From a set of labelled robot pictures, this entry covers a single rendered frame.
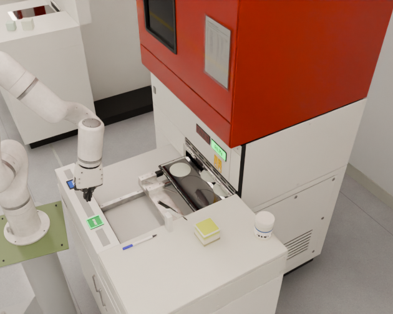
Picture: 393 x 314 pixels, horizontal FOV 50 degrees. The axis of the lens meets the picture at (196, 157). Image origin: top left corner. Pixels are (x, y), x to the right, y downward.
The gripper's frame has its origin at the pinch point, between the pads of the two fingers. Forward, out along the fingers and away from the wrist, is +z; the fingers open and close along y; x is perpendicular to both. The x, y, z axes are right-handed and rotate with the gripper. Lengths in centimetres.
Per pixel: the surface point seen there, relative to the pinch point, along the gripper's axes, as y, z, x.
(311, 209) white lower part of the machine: -117, 29, 15
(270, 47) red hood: -56, -62, 15
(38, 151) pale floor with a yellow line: -27, 108, -187
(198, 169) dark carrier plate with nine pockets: -59, 10, -12
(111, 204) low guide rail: -17.8, 23.8, -17.0
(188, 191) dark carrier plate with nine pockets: -47.5, 11.9, -1.9
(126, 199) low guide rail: -25.3, 22.5, -17.0
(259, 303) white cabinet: -55, 32, 50
